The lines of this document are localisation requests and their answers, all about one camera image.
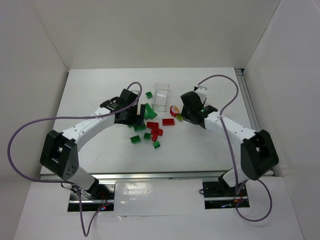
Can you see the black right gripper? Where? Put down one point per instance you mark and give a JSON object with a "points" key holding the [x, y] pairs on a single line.
{"points": [[191, 116]]}

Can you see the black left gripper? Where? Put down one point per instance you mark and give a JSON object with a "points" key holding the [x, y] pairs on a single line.
{"points": [[135, 115]]}

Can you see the lime lego brick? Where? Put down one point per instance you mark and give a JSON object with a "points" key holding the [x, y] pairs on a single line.
{"points": [[179, 117]]}

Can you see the long green lego brick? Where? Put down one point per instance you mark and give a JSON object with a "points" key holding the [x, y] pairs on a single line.
{"points": [[150, 112]]}

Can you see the green square lego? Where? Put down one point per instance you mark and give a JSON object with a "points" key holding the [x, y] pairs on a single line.
{"points": [[147, 136]]}

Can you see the small green lego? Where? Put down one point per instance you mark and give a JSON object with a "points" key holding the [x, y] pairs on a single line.
{"points": [[149, 95]]}

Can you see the green sloped lego front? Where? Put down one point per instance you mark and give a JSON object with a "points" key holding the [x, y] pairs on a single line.
{"points": [[156, 144]]}

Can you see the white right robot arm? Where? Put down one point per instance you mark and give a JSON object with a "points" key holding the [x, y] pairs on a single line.
{"points": [[235, 135]]}

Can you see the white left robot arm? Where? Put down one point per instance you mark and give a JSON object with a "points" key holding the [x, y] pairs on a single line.
{"points": [[60, 150]]}

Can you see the red flower lego brick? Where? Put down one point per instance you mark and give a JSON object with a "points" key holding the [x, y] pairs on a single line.
{"points": [[174, 111]]}

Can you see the smoky grey plastic container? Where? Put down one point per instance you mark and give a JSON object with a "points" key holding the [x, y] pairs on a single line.
{"points": [[203, 91]]}

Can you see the red lego flat plate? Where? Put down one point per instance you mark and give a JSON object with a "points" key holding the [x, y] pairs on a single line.
{"points": [[152, 125]]}

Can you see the long red lego brick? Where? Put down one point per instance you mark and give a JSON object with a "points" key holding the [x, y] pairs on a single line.
{"points": [[168, 122]]}

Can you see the red sloped lego brick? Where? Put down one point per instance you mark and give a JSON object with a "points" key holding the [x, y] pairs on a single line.
{"points": [[157, 131]]}

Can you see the small red lego brick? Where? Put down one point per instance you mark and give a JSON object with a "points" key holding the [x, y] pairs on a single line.
{"points": [[154, 137]]}

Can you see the clear plastic container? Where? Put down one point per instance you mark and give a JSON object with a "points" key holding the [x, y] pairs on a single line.
{"points": [[160, 95]]}

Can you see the aluminium side rail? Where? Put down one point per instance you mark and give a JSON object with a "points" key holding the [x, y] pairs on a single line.
{"points": [[250, 105]]}

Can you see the aluminium front rail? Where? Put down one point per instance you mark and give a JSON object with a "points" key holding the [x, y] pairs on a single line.
{"points": [[158, 175]]}

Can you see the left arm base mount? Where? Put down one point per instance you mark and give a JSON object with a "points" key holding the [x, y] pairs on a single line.
{"points": [[103, 199]]}

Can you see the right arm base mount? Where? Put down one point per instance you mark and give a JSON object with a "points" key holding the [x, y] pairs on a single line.
{"points": [[215, 198]]}

